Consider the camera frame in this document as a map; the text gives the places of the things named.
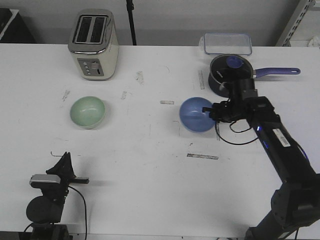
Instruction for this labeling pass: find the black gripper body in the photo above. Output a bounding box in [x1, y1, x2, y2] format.
[212, 78, 258, 123]
[41, 174, 89, 203]

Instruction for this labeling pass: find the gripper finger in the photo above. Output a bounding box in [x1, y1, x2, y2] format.
[66, 152, 76, 178]
[209, 112, 220, 122]
[45, 152, 67, 175]
[202, 106, 216, 113]

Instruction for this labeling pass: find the blue bowl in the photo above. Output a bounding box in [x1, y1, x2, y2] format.
[179, 97, 216, 133]

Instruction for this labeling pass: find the green bowl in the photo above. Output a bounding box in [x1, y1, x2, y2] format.
[69, 96, 106, 129]

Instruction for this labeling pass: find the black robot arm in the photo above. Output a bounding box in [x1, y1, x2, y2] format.
[202, 78, 320, 240]
[26, 152, 90, 240]

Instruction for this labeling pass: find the dark blue saucepan with lid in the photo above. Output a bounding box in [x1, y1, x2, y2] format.
[208, 54, 301, 98]

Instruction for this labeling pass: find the clear plastic food container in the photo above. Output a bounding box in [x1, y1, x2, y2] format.
[198, 32, 252, 56]

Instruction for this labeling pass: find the white slotted shelf upright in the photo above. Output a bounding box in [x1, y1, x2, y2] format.
[275, 0, 320, 47]

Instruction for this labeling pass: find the black tripod pole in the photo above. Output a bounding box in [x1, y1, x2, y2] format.
[126, 0, 137, 46]

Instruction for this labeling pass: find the cream two-slot toaster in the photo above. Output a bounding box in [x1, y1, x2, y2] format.
[68, 8, 119, 81]

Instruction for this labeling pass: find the left black cable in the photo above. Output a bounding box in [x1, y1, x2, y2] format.
[67, 185, 88, 238]

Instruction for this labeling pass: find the black cable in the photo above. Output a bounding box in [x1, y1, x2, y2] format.
[67, 185, 88, 238]
[214, 118, 261, 146]

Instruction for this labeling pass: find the right black cable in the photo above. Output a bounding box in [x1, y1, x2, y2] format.
[214, 118, 261, 146]

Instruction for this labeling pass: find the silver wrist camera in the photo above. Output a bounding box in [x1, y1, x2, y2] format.
[29, 174, 61, 190]

